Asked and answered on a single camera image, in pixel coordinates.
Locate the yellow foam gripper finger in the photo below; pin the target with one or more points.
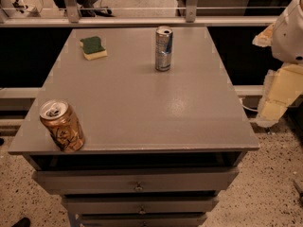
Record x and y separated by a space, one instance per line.
281 88
264 39

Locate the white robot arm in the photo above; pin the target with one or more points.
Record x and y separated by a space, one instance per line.
287 41

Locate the silver blue redbull can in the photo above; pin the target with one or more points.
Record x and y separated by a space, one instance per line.
163 48

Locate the gold soda can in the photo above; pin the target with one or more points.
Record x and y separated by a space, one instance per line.
63 125

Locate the grey drawer cabinet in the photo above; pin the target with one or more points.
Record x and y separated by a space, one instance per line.
135 117

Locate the green yellow sponge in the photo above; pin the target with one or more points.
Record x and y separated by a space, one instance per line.
92 48

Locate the grey metal railing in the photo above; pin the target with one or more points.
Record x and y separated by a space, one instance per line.
43 13

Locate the bottom grey drawer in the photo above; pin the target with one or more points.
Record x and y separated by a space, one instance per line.
148 220

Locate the grey drawer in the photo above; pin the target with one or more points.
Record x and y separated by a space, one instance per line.
148 220
140 205
135 180

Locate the middle grey drawer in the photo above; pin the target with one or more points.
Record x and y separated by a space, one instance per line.
140 205

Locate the top grey drawer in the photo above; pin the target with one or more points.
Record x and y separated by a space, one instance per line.
135 180

